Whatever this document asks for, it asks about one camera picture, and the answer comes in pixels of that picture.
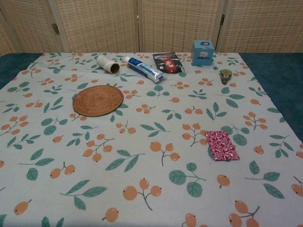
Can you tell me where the floral fruit print tablecloth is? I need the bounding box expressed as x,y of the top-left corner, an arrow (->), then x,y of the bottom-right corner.
0,52 -> 303,227

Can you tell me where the blue white toothpaste tube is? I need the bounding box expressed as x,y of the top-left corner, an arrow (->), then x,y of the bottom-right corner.
127,56 -> 165,84

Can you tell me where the black red snack packet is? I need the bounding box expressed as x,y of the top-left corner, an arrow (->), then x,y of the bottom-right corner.
152,51 -> 187,74

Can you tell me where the round woven rattan coaster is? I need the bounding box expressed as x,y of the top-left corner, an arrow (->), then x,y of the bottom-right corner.
72,85 -> 125,117

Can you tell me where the white roll with cardboard core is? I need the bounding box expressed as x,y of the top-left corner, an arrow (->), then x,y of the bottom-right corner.
96,53 -> 121,75

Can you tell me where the small light blue box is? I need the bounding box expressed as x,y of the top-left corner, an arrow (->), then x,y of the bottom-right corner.
191,39 -> 215,67

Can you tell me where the green correction tape dispenser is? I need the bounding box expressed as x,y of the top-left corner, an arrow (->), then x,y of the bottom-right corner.
219,69 -> 231,85

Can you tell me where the woven bamboo folding screen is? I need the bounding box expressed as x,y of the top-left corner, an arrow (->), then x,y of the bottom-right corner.
0,0 -> 303,57

